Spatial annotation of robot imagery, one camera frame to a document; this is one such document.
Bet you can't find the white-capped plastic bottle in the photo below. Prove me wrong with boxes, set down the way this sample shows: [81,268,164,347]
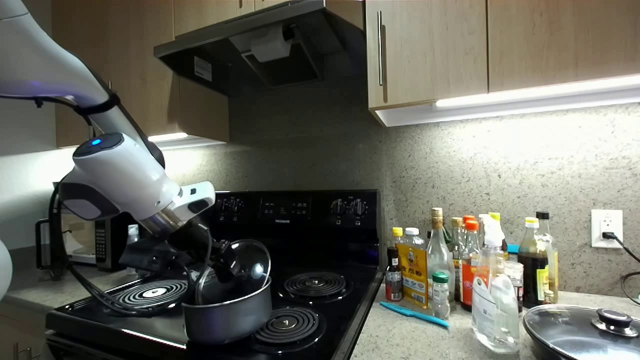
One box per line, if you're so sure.
[402,227,427,251]

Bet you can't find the clear spray bottle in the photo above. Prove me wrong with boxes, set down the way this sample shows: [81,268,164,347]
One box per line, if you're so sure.
[471,213,521,354]

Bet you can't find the green-lidded spice jar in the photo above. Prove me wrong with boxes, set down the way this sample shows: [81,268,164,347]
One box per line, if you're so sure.
[430,271,451,321]

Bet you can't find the black electric stove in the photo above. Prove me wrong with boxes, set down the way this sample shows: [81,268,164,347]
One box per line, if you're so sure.
[45,189,386,360]

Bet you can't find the microwave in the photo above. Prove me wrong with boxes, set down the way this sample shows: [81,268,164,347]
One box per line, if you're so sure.
[35,214,137,274]

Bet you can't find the under-cabinet light strip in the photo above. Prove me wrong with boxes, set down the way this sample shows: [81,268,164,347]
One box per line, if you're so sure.
[147,131,227,150]
[434,75,640,109]

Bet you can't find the black frying pan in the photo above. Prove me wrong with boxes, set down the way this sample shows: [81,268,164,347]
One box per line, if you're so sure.
[522,304,640,360]

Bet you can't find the wooden wall cabinet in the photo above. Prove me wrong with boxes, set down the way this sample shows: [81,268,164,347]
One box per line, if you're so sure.
[50,0,231,149]

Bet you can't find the grey metal pot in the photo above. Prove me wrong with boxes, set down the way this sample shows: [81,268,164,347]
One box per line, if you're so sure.
[182,274,274,345]

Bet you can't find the black-capped oil bottle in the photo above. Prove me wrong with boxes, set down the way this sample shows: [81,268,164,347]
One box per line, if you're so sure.
[535,211,560,304]

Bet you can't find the black cable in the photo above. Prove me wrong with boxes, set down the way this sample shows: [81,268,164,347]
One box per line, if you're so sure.
[601,231,640,307]

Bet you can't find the dark soy sauce bottle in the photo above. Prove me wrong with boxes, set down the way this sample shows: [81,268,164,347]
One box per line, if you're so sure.
[517,216,550,309]

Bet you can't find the black range hood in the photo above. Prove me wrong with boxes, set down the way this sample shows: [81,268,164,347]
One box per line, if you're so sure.
[153,0,369,97]

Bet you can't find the glass pan lid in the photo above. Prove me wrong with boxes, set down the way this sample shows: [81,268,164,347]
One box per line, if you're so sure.
[523,304,640,360]

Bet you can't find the silver cabinet door handle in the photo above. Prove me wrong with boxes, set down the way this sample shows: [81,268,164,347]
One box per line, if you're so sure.
[376,9,386,87]

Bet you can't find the small dark sauce bottle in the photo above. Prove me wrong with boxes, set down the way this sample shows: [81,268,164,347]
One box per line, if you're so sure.
[384,245,404,302]

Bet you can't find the tall clear glass bottle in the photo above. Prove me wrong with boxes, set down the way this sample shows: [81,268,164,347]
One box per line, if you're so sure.
[427,207,456,302]

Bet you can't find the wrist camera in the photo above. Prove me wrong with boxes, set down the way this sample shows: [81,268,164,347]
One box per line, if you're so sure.
[119,237,189,274]

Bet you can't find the blue knife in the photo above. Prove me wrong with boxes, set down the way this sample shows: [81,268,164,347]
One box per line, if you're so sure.
[378,301,451,330]

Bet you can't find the coil burner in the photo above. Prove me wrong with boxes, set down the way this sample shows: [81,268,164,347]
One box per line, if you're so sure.
[251,306,327,354]
[111,279,190,315]
[283,271,353,302]

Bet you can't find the gold-capped glass bottle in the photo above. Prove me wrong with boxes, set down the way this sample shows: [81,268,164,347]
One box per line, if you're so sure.
[449,216,466,302]

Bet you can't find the white wall socket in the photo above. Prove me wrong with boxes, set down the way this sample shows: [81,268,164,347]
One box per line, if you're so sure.
[590,208,624,250]

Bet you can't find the glass pot lid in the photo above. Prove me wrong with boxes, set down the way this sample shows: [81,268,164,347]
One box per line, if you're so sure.
[194,239,272,306]

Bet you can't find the orange-capped red-label bottle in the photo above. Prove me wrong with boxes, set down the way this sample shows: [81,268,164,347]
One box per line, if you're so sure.
[459,219,483,312]

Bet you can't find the wide wooden cabinet door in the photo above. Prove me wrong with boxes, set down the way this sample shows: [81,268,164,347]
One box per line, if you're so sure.
[487,0,640,94]

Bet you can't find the white paper roll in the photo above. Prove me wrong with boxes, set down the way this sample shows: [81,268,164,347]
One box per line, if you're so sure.
[249,25,295,64]

